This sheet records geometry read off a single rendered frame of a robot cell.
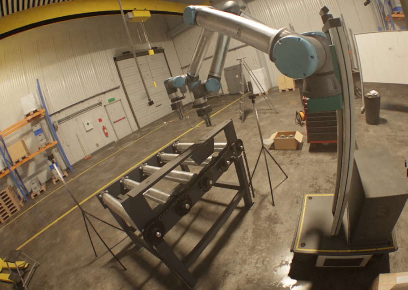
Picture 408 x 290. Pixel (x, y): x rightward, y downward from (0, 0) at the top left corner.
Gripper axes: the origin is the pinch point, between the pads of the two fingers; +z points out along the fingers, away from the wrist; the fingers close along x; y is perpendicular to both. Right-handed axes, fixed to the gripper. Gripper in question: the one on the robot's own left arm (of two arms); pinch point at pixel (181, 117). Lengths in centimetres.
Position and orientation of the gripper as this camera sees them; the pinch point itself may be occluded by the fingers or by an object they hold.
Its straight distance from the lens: 150.6
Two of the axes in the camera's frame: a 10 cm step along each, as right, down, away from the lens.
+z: 3.0, 9.0, 3.1
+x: -2.6, 3.9, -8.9
